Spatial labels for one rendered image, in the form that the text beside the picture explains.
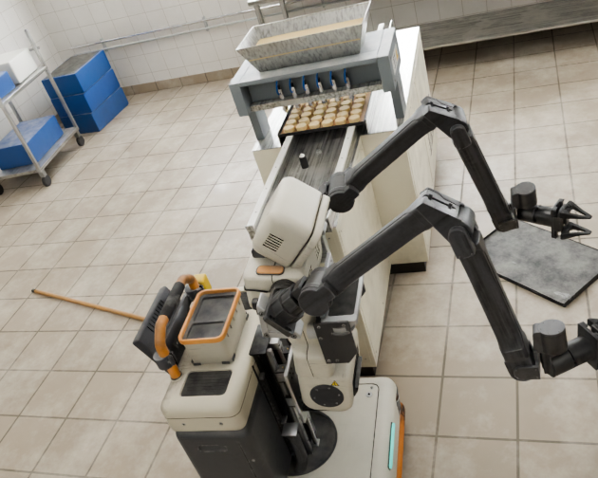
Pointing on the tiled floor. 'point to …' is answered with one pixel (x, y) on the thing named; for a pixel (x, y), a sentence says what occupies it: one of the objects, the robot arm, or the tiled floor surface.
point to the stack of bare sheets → (546, 262)
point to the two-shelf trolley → (21, 121)
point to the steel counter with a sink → (498, 21)
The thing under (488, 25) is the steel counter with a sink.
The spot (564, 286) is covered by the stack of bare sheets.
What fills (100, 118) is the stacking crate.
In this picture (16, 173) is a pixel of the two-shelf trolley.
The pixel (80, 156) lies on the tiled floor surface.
